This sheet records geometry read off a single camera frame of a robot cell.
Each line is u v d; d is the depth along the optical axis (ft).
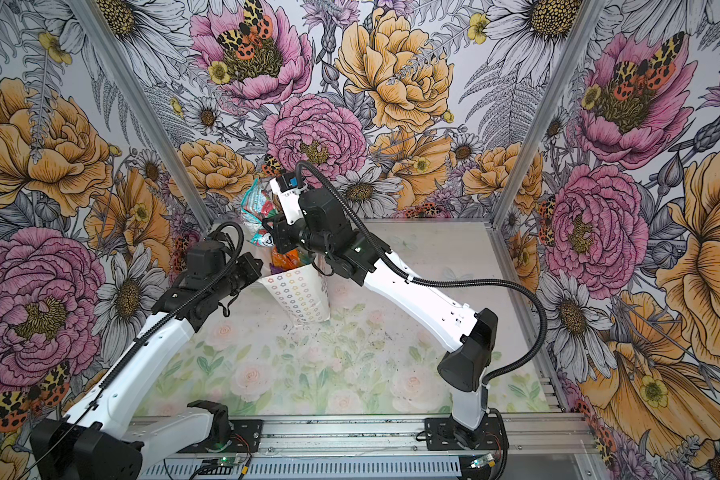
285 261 2.77
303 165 1.43
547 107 2.91
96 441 1.22
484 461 2.34
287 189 1.79
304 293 2.62
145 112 2.92
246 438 2.40
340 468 2.13
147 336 1.56
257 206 1.96
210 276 1.90
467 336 1.44
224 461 2.34
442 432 2.44
